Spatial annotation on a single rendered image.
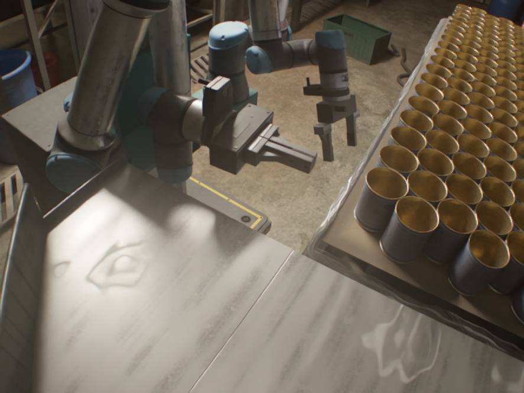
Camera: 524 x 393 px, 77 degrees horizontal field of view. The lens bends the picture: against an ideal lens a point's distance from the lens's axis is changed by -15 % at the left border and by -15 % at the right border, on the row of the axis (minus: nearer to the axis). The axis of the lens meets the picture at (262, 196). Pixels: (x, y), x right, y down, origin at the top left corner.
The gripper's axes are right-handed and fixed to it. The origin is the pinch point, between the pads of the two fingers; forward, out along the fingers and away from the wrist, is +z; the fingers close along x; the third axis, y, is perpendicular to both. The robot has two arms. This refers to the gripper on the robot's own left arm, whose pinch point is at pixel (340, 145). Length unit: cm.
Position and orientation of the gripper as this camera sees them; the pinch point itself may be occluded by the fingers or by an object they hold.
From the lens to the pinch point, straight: 107.5
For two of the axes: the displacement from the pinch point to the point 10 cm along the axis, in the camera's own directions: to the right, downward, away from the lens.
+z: 1.4, 9.0, 4.1
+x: 6.4, -4.0, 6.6
